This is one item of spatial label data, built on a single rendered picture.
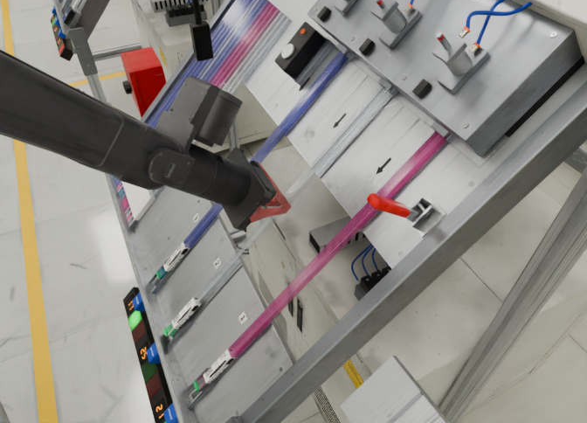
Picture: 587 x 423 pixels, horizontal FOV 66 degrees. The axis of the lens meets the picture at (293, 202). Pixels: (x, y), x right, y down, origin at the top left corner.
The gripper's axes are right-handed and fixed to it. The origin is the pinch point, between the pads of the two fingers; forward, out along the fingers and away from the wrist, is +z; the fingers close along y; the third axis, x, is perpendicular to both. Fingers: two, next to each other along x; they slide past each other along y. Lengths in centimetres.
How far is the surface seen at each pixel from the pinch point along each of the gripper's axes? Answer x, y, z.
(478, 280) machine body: -5, -10, 51
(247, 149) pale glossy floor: 42, 127, 93
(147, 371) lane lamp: 39.0, -0.7, 0.9
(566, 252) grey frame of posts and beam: -20.7, -24.6, 20.5
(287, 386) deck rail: 12.7, -20.9, -0.5
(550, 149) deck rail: -27.2, -21.0, 2.1
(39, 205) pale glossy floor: 109, 130, 24
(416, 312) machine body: 6.5, -10.2, 39.5
